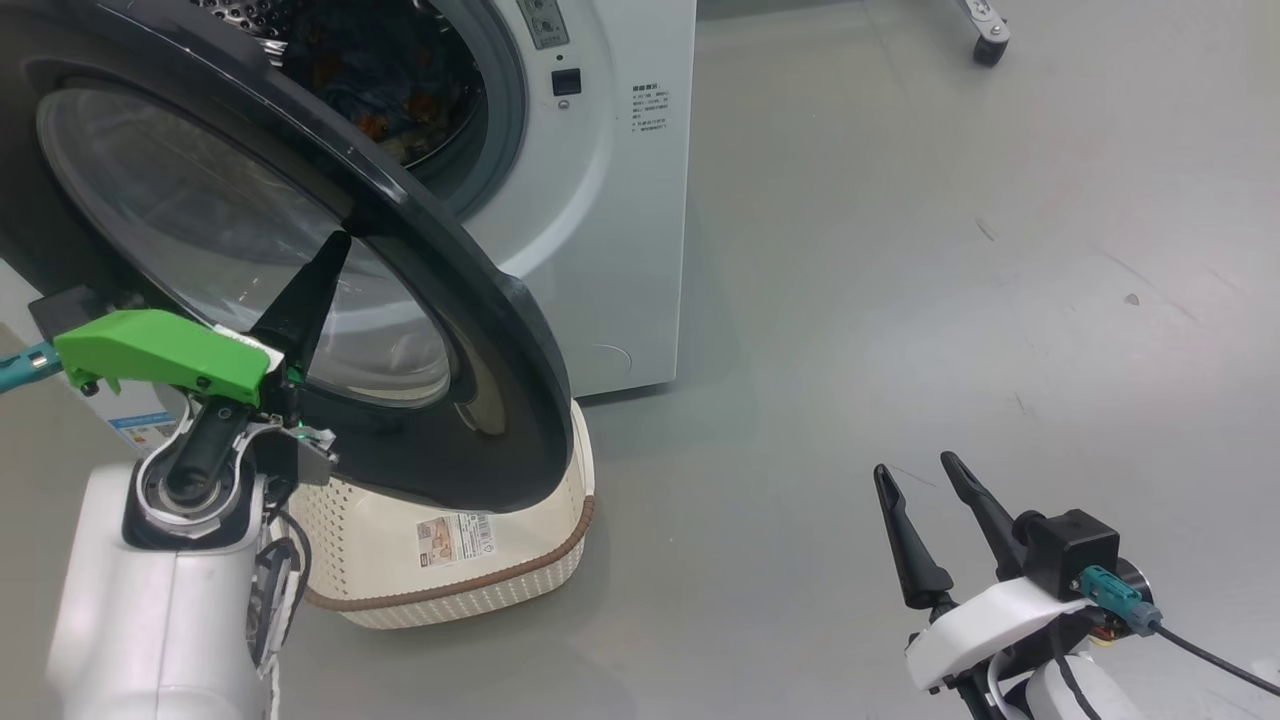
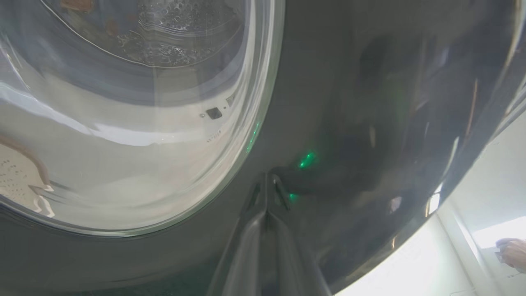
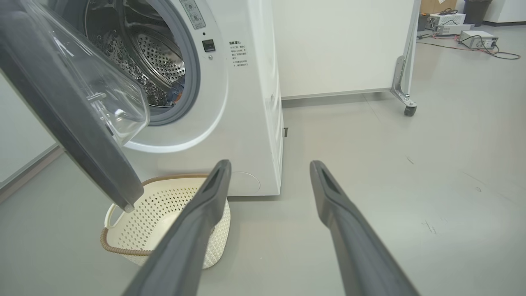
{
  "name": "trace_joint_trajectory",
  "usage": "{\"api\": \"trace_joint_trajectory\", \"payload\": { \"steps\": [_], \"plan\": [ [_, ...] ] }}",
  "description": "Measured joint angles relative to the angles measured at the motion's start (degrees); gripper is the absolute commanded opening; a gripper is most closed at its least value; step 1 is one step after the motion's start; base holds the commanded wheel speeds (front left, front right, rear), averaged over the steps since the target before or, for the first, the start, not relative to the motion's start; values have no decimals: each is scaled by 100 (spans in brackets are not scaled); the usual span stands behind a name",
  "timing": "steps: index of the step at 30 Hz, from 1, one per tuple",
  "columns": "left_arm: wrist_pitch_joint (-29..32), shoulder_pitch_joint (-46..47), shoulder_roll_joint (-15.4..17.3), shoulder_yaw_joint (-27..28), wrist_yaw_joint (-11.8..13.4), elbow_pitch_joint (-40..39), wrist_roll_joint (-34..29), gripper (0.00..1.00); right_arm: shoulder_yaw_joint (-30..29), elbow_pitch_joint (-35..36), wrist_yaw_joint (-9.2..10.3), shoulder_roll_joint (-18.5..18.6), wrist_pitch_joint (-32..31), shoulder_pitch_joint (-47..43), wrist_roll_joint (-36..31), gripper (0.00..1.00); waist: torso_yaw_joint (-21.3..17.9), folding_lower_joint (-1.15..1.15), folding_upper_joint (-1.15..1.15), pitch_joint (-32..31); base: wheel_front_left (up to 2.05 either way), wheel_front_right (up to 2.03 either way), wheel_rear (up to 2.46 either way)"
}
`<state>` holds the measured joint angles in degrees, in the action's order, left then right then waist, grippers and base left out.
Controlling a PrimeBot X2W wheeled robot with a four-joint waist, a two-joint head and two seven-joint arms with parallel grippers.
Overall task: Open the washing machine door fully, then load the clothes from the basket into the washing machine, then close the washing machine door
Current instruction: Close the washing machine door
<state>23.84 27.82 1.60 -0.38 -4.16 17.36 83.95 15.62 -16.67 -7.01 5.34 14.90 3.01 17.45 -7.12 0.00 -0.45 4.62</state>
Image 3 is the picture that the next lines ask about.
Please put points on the dark waste bin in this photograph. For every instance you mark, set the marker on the dark waste bin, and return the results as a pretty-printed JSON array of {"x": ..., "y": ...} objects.
[{"x": 477, "y": 11}]

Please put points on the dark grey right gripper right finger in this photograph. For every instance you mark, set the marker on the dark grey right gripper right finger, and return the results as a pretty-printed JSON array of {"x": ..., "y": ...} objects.
[{"x": 357, "y": 246}]

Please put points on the white partition panel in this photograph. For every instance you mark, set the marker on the white partition panel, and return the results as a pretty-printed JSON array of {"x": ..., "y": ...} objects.
[{"x": 337, "y": 45}]

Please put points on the brown cardboard box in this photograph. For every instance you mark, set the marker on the brown cardboard box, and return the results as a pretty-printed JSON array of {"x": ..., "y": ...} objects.
[{"x": 437, "y": 5}]

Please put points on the white electronic instrument box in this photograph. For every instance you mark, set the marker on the white electronic instrument box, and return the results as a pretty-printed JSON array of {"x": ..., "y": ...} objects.
[{"x": 448, "y": 19}]

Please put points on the cream perforated laundry basket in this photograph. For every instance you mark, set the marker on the cream perforated laundry basket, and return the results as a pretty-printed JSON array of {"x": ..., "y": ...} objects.
[{"x": 148, "y": 222}]

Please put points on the metal partition leg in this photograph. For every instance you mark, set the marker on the metal partition leg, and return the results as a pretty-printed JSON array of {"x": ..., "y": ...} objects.
[{"x": 404, "y": 74}]

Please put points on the white front-load washing machine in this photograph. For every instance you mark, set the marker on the white front-load washing machine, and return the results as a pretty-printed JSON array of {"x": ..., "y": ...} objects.
[{"x": 242, "y": 123}]

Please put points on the round glass washing machine door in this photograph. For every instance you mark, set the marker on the round glass washing machine door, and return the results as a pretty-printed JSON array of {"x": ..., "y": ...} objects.
[{"x": 61, "y": 90}]

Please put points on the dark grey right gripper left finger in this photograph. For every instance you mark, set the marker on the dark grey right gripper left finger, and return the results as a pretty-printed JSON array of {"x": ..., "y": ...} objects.
[{"x": 185, "y": 246}]

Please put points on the black caster wheel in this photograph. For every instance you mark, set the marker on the black caster wheel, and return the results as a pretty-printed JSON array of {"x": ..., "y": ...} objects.
[{"x": 410, "y": 110}]

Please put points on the flat grey electronic instrument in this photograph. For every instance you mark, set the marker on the flat grey electronic instrument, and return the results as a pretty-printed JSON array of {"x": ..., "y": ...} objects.
[{"x": 452, "y": 29}]

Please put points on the grey electronic instrument box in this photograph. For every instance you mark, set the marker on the grey electronic instrument box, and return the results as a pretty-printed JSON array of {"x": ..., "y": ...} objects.
[{"x": 476, "y": 39}]

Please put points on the blue bear print garment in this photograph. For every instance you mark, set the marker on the blue bear print garment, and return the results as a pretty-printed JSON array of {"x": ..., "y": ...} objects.
[{"x": 176, "y": 92}]

